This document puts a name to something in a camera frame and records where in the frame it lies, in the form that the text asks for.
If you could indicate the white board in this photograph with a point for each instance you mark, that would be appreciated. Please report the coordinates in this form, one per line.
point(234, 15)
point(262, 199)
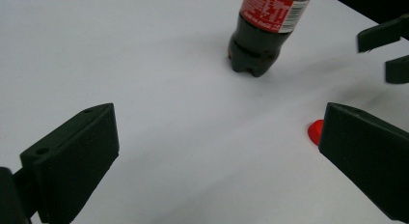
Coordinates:
point(180, 89)

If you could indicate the dark soda bottle red label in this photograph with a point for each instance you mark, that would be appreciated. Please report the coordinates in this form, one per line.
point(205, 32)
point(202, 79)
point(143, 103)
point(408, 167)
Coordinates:
point(257, 40)

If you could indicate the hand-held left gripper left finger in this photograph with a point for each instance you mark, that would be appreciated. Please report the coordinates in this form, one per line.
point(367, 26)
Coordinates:
point(74, 159)

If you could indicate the red bottle cap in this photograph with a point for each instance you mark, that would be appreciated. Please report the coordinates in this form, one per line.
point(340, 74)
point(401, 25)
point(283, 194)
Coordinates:
point(315, 131)

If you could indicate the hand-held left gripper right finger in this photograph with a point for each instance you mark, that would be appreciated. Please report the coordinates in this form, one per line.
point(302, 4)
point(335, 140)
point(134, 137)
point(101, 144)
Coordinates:
point(369, 159)

